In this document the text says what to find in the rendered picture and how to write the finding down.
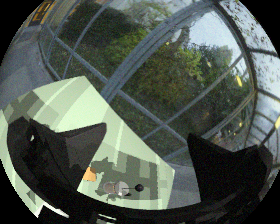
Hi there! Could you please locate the french press coffee maker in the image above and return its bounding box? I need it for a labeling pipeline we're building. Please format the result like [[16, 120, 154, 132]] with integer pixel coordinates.
[[101, 181, 144, 196]]

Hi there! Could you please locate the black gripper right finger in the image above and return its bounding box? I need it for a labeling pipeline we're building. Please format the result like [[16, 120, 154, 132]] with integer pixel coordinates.
[[187, 132, 258, 202]]

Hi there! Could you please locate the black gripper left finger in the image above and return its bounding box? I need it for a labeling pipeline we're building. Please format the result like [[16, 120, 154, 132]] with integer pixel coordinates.
[[30, 119, 107, 190]]

